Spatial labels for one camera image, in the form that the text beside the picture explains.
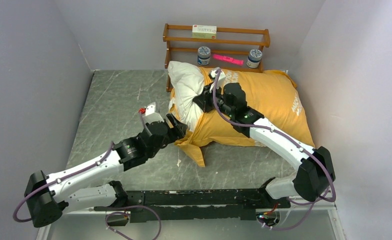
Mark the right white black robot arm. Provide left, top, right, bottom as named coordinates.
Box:
left=192, top=83, right=336, bottom=208

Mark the left blue white jar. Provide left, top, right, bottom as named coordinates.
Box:
left=197, top=46, right=212, bottom=66

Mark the white green cardboard box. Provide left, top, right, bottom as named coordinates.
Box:
left=191, top=24, right=217, bottom=39

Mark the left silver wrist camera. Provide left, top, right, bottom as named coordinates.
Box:
left=138, top=102, right=164, bottom=125

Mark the pink plastic strip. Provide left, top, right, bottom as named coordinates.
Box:
left=212, top=54, right=244, bottom=66

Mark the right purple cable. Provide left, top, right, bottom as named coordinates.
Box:
left=211, top=67, right=337, bottom=232

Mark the white pillow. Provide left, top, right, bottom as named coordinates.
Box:
left=167, top=61, right=205, bottom=132

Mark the purple cable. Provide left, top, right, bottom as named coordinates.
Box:
left=12, top=109, right=163, bottom=240
left=211, top=67, right=337, bottom=232

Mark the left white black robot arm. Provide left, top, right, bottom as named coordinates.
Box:
left=24, top=113, right=188, bottom=228

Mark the blue white jar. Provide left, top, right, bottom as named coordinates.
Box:
left=197, top=46, right=212, bottom=66
left=246, top=49, right=263, bottom=69

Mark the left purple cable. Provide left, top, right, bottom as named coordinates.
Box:
left=12, top=109, right=163, bottom=240

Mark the orange Mickey Mouse pillowcase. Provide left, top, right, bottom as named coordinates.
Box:
left=175, top=67, right=315, bottom=167

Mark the right blue white jar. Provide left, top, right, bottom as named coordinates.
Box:
left=246, top=49, right=263, bottom=69

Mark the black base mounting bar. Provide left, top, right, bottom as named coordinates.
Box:
left=94, top=188, right=291, bottom=223

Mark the wooden three-tier shelf rack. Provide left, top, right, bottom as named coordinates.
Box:
left=162, top=23, right=271, bottom=93

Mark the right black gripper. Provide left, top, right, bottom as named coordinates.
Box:
left=193, top=81, right=235, bottom=118

